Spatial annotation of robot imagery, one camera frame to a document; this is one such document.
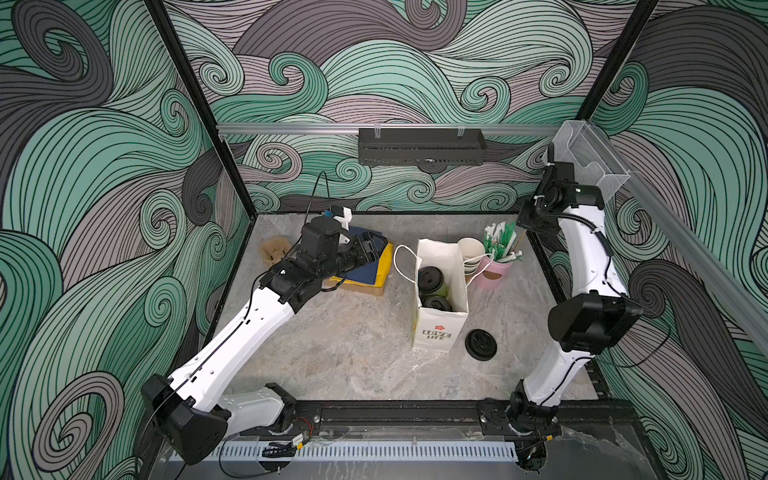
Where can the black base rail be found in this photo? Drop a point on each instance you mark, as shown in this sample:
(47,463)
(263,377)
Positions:
(490,417)

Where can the brown pulp cup carrier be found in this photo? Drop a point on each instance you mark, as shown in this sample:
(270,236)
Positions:
(274,249)

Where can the stack of paper cups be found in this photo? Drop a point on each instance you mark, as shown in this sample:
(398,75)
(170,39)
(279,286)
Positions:
(472,251)

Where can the clear acrylic wall holder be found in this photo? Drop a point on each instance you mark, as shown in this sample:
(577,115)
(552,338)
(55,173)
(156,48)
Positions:
(596,161)

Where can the white wrapped straw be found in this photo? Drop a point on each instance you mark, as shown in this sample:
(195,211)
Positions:
(490,239)

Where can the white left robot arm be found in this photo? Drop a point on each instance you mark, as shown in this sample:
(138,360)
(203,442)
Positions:
(190,408)

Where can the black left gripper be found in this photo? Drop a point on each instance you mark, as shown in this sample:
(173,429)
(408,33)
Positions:
(364,251)

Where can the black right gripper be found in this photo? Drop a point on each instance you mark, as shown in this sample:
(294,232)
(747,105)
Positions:
(527,221)

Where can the black wall shelf tray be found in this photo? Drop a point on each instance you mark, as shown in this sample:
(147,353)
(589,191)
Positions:
(421,146)

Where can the white slotted cable duct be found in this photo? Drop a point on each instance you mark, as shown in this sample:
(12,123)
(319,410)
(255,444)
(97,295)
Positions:
(422,450)

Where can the brown cardboard napkin box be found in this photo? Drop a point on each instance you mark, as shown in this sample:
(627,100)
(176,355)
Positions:
(372,290)

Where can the white paper takeout bag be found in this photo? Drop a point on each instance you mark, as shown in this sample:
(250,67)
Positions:
(435,330)

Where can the pink straw holder cup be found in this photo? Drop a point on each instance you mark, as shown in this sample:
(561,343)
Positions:
(491,274)

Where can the green paper coffee cup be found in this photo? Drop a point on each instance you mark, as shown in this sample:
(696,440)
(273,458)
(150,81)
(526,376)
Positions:
(443,290)

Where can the navy blue napkin stack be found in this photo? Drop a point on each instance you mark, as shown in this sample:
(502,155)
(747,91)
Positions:
(368,255)

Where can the green wrapped straw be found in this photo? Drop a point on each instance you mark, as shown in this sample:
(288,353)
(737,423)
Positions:
(506,241)

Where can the stack of black lids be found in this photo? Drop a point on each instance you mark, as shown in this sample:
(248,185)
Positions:
(480,345)

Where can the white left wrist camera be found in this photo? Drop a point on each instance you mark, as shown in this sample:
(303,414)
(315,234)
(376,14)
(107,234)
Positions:
(343,215)

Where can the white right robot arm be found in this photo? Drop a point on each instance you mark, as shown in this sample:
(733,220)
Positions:
(599,312)

